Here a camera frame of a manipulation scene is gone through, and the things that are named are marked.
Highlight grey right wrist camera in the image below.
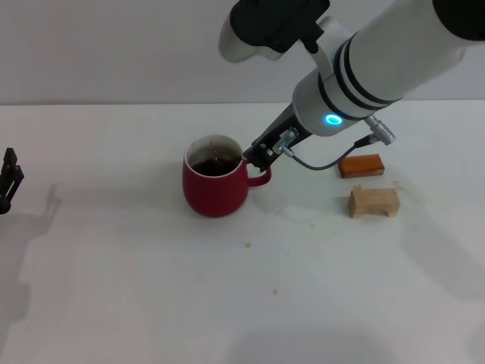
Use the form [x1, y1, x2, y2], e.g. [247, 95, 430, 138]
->
[218, 0, 330, 64]

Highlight red ceramic coffee cup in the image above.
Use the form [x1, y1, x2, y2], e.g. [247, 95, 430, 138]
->
[181, 133, 272, 219]

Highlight orange wooden block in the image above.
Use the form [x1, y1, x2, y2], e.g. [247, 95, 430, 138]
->
[337, 153, 386, 179]

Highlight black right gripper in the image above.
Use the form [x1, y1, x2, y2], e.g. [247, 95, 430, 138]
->
[242, 102, 315, 174]

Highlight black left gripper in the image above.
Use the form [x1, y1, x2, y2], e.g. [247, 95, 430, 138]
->
[0, 147, 24, 215]

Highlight right gripper cable with plug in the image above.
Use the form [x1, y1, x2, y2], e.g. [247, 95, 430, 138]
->
[271, 115, 397, 171]

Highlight light wooden bridge block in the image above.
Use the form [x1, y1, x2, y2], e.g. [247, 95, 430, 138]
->
[348, 187, 401, 219]

